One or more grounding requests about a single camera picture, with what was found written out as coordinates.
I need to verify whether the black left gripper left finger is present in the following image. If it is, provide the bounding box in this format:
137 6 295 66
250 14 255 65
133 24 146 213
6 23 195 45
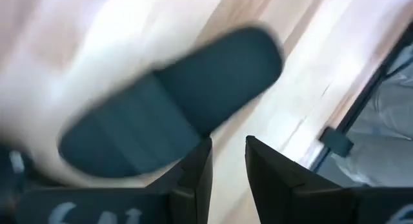
146 136 214 224

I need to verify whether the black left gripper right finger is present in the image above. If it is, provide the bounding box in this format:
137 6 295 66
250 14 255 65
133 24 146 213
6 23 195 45
245 135 356 224

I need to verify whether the black slide sandal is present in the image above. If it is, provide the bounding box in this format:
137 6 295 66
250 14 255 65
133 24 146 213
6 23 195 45
57 25 285 180

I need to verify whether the person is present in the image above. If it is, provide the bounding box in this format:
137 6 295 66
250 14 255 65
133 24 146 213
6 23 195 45
317 43 413 188

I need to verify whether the black metal table frame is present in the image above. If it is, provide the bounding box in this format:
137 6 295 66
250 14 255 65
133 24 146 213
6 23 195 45
310 21 413 172

